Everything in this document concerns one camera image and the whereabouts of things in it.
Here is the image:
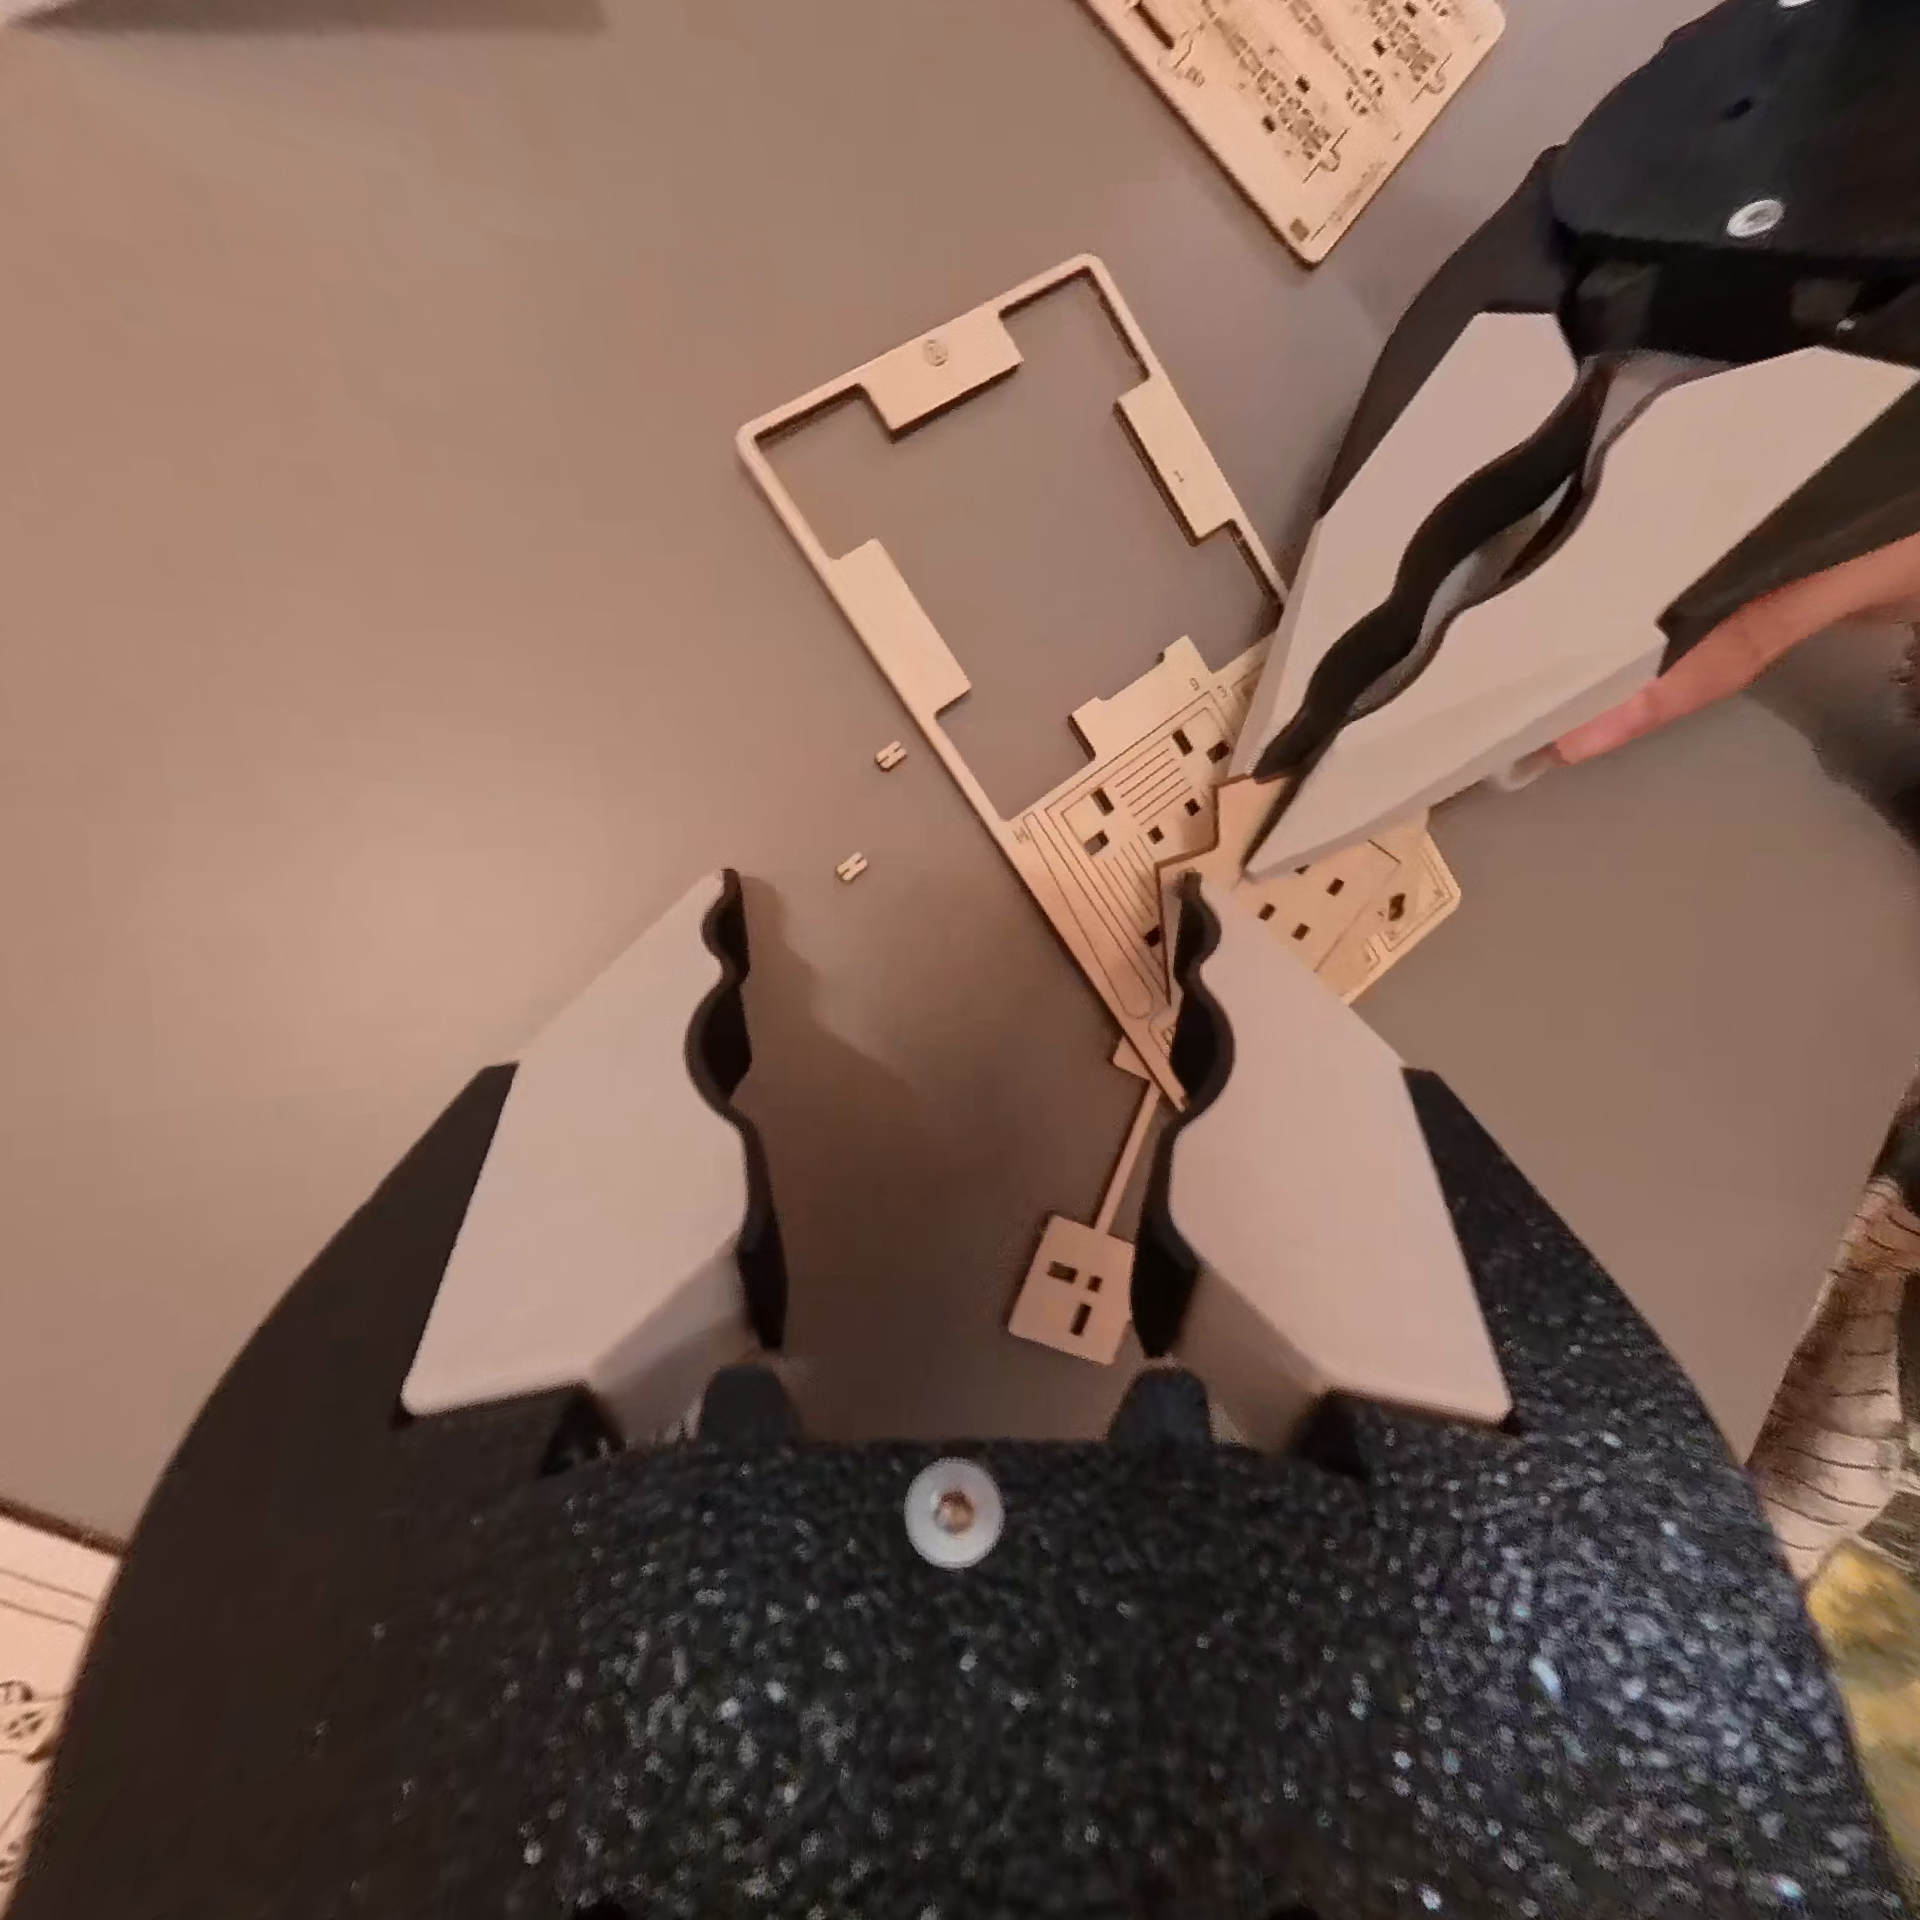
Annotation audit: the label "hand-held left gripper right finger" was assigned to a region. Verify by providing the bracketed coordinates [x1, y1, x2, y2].
[1128, 873, 1513, 1452]

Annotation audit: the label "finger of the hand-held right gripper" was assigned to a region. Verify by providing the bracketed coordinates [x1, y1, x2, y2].
[1240, 350, 1920, 883]
[1226, 309, 1614, 778]

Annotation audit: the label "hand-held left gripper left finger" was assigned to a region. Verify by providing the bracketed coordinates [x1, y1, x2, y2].
[399, 870, 787, 1432]

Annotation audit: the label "wooden four-square frame piece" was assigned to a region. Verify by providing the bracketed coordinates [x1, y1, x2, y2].
[1006, 1036, 1202, 1368]

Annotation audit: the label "wooden puzzle sheet square cutout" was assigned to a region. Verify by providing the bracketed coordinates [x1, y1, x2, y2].
[736, 252, 1464, 1116]

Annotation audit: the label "grey desk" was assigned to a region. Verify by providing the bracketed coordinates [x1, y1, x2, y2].
[0, 0, 1920, 1517]

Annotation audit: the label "person's right hand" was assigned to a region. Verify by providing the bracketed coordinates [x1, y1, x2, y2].
[1549, 545, 1920, 770]

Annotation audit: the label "wooden puzzle sheet rectangular hole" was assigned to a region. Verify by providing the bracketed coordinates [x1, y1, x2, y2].
[1078, 0, 1506, 270]

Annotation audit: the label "large wooden sheet lattice parts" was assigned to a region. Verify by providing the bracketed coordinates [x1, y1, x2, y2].
[0, 1506, 125, 1864]

